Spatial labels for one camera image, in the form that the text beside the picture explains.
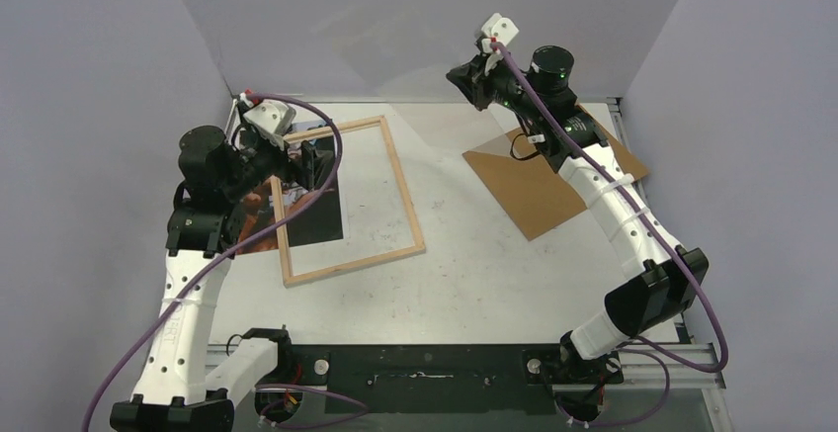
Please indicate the brown cardboard backing board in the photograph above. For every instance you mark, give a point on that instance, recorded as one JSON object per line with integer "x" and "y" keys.
{"x": 521, "y": 182}

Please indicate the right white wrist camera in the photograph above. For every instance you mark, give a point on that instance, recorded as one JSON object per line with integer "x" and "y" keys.
{"x": 496, "y": 29}

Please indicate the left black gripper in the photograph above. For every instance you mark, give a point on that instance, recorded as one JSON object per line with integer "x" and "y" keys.
{"x": 304, "y": 172}

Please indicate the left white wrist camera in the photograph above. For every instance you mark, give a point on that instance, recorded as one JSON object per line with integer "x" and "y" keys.
{"x": 271, "y": 120}

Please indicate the printed photo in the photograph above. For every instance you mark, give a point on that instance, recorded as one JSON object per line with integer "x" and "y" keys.
{"x": 321, "y": 223}

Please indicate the white wooden picture frame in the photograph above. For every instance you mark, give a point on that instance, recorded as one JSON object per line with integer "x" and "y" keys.
{"x": 380, "y": 222}

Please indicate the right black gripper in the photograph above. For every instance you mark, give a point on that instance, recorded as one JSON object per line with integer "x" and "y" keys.
{"x": 480, "y": 85}

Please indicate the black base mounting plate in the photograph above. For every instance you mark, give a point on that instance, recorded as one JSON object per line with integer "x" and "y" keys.
{"x": 435, "y": 379}

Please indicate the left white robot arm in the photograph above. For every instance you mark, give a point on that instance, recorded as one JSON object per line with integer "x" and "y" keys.
{"x": 203, "y": 236}

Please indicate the aluminium rail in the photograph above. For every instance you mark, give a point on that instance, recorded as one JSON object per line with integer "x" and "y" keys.
{"x": 639, "y": 366}

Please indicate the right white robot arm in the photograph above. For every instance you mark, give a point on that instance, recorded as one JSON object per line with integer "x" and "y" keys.
{"x": 661, "y": 274}

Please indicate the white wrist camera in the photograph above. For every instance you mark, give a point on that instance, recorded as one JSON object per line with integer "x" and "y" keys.
{"x": 496, "y": 29}
{"x": 271, "y": 120}

